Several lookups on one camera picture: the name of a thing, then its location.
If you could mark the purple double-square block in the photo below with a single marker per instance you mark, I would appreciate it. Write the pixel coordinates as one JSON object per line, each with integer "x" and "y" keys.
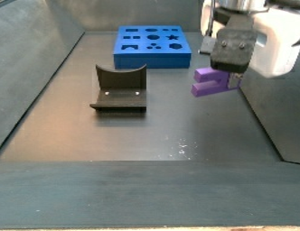
{"x": 212, "y": 81}

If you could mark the black curved holder stand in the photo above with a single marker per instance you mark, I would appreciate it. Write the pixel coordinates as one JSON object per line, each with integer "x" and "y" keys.
{"x": 123, "y": 89}

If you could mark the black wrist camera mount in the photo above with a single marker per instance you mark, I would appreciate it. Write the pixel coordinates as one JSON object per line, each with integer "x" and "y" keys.
{"x": 235, "y": 45}

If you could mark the blue shape-sorting board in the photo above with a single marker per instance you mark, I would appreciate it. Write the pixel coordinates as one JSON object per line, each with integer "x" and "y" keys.
{"x": 155, "y": 45}

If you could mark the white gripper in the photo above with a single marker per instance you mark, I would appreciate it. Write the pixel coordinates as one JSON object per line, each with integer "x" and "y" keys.
{"x": 278, "y": 28}

